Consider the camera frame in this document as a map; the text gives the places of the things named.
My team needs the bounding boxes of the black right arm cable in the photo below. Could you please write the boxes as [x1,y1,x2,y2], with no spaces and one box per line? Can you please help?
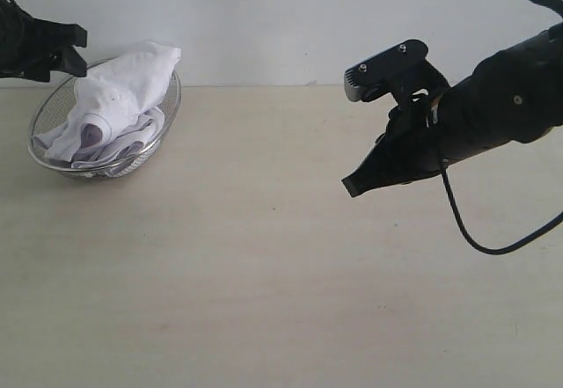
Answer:
[433,0,563,256]

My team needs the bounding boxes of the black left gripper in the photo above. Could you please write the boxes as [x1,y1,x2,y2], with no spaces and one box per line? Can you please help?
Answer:
[1,0,87,83]

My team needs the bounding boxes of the white t-shirt red lettering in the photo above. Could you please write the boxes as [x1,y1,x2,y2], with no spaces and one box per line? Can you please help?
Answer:
[33,41,181,169]

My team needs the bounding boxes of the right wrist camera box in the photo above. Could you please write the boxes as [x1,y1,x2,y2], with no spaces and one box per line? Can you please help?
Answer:
[344,39,450,105]

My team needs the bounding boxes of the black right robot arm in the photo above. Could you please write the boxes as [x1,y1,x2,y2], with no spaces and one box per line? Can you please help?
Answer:
[342,25,562,197]

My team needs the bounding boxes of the metal wire mesh basket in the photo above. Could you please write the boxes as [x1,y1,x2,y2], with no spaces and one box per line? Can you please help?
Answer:
[27,72,181,180]

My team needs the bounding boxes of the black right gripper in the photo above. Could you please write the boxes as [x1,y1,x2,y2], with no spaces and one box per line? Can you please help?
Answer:
[341,93,441,198]

